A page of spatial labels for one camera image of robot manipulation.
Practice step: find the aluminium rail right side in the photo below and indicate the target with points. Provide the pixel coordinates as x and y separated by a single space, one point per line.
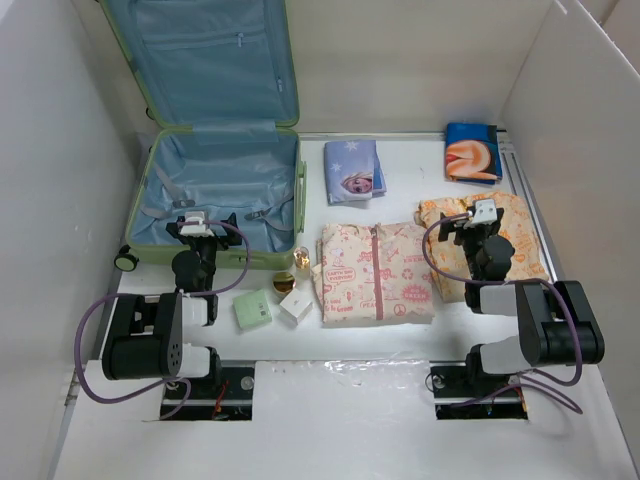
514 174

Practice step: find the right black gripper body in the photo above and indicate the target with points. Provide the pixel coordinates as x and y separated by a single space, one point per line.
471 239

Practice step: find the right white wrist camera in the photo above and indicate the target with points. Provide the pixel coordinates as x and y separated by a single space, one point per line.
481 213

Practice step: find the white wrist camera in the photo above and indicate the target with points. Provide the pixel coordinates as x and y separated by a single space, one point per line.
481 213
195 225

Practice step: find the round gold lid jar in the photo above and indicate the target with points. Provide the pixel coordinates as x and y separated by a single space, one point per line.
283 283

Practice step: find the green suitcase blue lining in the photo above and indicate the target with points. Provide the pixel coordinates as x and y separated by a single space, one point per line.
218 79

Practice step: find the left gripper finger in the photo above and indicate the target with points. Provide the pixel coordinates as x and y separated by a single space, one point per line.
231 235
173 229

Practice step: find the blue princess cloth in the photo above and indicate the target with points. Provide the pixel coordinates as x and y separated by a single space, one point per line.
353 171

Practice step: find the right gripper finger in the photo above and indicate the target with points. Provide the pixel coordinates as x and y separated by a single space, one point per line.
494 227
448 225

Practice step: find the light green box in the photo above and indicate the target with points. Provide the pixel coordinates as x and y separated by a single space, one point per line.
252 310

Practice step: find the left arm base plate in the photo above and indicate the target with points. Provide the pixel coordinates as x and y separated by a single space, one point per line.
227 398

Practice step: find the pink cartoon zip hoodie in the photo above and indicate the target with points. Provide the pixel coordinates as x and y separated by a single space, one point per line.
372 275

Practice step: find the orange cartoon zip hoodie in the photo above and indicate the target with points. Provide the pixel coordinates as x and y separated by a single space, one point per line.
516 226

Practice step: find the small white box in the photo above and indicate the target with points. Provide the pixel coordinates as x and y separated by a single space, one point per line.
296 305

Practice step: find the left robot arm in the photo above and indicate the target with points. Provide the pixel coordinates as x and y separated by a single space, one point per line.
146 337

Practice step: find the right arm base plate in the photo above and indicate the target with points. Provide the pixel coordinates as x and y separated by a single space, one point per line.
457 398

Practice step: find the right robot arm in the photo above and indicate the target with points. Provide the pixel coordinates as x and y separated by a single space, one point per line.
555 321

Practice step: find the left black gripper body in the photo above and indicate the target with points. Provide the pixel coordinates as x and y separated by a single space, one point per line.
205 249

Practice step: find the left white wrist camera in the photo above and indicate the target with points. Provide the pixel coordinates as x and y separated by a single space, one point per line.
195 225

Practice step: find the blue orange cloth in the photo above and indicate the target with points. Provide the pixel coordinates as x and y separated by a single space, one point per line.
472 154

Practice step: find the small clear perfume bottle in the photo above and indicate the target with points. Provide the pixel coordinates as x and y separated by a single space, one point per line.
302 258

